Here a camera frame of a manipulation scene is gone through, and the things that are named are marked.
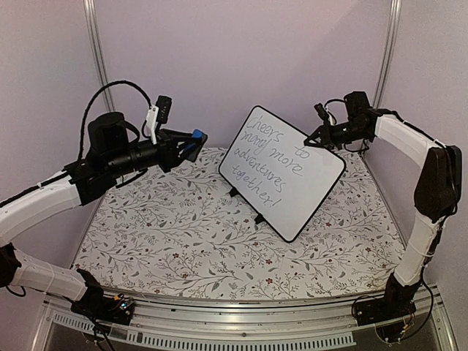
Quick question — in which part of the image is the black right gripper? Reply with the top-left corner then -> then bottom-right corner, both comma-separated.
303,121 -> 369,151

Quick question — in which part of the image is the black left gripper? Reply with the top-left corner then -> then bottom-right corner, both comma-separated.
107,129 -> 202,178

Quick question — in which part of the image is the blue whiteboard eraser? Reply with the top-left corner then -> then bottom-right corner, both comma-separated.
184,129 -> 208,158

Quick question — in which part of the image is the small black-framed whiteboard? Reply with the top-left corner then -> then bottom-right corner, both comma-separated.
219,105 -> 346,243

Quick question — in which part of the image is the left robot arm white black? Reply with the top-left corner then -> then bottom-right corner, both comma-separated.
1,112 -> 208,317

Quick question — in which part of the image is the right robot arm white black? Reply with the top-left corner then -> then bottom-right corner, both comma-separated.
303,91 -> 462,325

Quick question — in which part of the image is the black left whiteboard foot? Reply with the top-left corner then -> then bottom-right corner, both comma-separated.
229,187 -> 239,197

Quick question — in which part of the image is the black whiteboard foot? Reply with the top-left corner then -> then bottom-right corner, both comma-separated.
254,214 -> 265,224
229,187 -> 239,197

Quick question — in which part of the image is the black right whiteboard foot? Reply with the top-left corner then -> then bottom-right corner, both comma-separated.
254,214 -> 265,224

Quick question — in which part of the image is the floral patterned table mat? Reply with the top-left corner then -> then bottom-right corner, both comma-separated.
74,148 -> 404,301

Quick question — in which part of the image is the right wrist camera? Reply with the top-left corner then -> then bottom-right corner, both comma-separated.
314,103 -> 336,125

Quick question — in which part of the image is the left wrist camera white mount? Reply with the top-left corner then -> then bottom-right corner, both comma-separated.
142,95 -> 173,145

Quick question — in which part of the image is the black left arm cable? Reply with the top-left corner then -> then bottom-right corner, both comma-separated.
76,80 -> 153,162

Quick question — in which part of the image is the right aluminium frame post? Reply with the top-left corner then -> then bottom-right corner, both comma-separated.
372,0 -> 402,107

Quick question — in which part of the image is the aluminium frame post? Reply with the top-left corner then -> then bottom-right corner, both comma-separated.
82,0 -> 114,110
372,0 -> 402,107

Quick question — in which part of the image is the left aluminium frame post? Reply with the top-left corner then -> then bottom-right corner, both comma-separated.
82,0 -> 114,110

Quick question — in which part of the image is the aluminium front rail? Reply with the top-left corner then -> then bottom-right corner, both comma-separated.
31,286 -> 460,350

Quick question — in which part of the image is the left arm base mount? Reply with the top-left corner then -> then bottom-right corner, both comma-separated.
71,268 -> 135,325

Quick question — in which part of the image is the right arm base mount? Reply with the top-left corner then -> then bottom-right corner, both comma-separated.
351,295 -> 416,344

